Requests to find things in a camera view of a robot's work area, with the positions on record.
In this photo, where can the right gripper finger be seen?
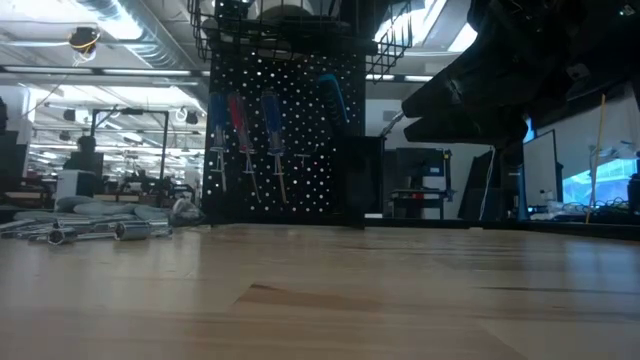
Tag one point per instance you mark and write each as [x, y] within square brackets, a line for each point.
[450, 131]
[430, 97]

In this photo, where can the black and blue screwdriver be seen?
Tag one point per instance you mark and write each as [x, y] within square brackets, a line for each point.
[334, 100]

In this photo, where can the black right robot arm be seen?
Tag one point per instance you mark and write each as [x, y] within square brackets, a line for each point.
[575, 40]

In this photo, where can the white board panel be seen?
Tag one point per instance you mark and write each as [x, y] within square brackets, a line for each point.
[541, 170]

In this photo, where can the black peg board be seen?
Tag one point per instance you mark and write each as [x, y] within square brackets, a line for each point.
[310, 175]

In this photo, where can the long ceiling light strip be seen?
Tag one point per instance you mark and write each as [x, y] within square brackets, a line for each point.
[400, 78]
[145, 72]

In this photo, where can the black desk with monitor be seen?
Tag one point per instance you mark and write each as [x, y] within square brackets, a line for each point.
[417, 162]

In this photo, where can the grey angled lamp head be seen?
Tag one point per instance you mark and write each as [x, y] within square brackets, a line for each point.
[391, 124]

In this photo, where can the leaning black panel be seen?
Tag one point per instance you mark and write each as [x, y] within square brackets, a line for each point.
[475, 190]

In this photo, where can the black pillar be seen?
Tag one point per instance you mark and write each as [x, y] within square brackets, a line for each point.
[511, 185]

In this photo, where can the black bin box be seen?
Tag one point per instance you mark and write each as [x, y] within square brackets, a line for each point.
[360, 180]

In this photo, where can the blue lit screen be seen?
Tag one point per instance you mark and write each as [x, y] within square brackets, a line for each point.
[605, 182]

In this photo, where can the long silver socket extension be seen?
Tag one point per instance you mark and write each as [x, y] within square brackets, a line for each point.
[132, 231]

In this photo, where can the person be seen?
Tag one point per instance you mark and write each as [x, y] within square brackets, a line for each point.
[86, 144]

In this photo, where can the grey blue wrench pouch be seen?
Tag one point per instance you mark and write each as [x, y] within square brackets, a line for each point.
[100, 209]

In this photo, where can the white appliance box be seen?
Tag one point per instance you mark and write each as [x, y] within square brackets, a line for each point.
[75, 184]

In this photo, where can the silver socket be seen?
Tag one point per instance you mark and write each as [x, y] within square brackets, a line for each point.
[62, 236]

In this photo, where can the black monitor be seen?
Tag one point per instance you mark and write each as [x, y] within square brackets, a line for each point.
[10, 155]

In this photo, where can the black frame stand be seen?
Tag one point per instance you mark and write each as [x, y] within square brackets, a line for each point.
[131, 111]

